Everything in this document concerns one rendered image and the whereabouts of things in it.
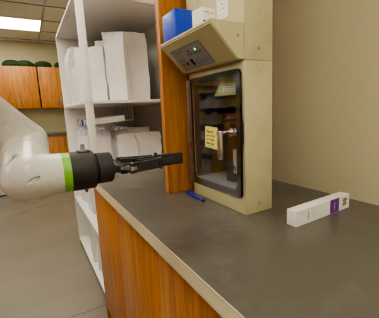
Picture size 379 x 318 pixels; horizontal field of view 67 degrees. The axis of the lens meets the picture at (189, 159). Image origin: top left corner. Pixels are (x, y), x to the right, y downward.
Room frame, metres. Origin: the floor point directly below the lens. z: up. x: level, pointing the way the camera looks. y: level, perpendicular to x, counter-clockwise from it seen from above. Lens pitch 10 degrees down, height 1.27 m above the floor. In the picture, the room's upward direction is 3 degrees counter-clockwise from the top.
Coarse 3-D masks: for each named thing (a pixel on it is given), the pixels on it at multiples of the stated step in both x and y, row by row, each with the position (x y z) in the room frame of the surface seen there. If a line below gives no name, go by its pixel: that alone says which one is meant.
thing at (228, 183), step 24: (240, 72) 0.85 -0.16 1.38; (192, 96) 1.09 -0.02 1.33; (216, 96) 0.95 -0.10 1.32; (240, 96) 0.85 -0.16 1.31; (192, 120) 1.10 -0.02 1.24; (216, 120) 0.96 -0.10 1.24; (240, 120) 0.85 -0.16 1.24; (240, 144) 0.85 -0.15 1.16; (216, 168) 0.96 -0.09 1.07; (240, 168) 0.85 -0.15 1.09; (240, 192) 0.85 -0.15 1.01
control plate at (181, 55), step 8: (184, 48) 0.97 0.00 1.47; (192, 48) 0.94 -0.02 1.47; (200, 48) 0.91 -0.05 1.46; (176, 56) 1.04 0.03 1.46; (184, 56) 1.01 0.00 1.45; (192, 56) 0.98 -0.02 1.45; (200, 56) 0.95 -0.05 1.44; (208, 56) 0.92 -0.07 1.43; (184, 64) 1.05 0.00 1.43; (192, 64) 1.02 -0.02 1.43; (200, 64) 0.98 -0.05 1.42
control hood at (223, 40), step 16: (192, 32) 0.88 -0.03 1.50; (208, 32) 0.83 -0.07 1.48; (224, 32) 0.82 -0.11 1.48; (240, 32) 0.84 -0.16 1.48; (176, 48) 1.00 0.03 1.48; (208, 48) 0.89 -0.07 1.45; (224, 48) 0.84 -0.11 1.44; (240, 48) 0.84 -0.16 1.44; (176, 64) 1.09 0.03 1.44; (208, 64) 0.95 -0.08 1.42
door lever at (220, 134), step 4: (216, 132) 0.87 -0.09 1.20; (220, 132) 0.86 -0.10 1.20; (224, 132) 0.87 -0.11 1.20; (228, 132) 0.88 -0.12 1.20; (232, 132) 0.88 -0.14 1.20; (220, 136) 0.86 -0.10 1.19; (220, 140) 0.86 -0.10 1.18; (220, 144) 0.86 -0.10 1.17; (220, 148) 0.86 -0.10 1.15; (220, 152) 0.86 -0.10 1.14; (220, 156) 0.86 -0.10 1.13
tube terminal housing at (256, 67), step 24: (192, 0) 1.09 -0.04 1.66; (240, 0) 0.86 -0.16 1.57; (264, 0) 0.89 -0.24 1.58; (264, 24) 0.89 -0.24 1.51; (264, 48) 0.89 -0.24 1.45; (216, 72) 0.97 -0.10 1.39; (264, 72) 0.89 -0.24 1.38; (264, 96) 0.89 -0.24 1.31; (264, 120) 0.89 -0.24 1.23; (264, 144) 0.89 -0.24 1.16; (264, 168) 0.89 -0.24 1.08; (216, 192) 0.99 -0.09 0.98; (264, 192) 0.89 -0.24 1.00
